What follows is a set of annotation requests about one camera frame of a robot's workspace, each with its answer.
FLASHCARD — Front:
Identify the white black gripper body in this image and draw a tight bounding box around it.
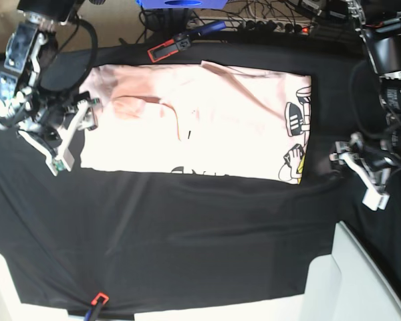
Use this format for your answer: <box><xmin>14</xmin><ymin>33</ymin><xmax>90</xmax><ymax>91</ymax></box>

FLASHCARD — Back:
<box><xmin>329</xmin><ymin>132</ymin><xmax>401</xmax><ymax>197</ymax></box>

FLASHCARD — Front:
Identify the black table cloth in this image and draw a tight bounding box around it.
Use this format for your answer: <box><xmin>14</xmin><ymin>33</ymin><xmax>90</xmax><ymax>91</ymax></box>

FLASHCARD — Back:
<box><xmin>0</xmin><ymin>43</ymin><xmax>401</xmax><ymax>316</ymax></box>

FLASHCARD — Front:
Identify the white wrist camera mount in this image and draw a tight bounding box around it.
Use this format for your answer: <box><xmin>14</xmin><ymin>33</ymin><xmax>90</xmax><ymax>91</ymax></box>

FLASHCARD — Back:
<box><xmin>362</xmin><ymin>189</ymin><xmax>390</xmax><ymax>211</ymax></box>

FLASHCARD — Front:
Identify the metal black gripper body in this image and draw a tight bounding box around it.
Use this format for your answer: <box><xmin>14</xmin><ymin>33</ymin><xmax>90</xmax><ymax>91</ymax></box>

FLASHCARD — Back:
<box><xmin>17</xmin><ymin>92</ymin><xmax>100</xmax><ymax>167</ymax></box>

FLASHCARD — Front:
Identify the orange black clamp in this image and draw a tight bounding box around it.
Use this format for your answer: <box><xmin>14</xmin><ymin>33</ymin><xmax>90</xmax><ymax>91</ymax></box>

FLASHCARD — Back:
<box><xmin>147</xmin><ymin>20</ymin><xmax>227</xmax><ymax>63</ymax></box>

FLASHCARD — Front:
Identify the blue box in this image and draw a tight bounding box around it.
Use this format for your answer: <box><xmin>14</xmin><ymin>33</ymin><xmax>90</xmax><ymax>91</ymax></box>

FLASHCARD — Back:
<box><xmin>136</xmin><ymin>0</ymin><xmax>228</xmax><ymax>9</ymax></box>

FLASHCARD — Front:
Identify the pink T-shirt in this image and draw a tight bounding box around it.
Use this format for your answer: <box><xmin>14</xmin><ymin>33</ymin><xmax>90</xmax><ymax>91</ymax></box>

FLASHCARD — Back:
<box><xmin>81</xmin><ymin>61</ymin><xmax>311</xmax><ymax>185</ymax></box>

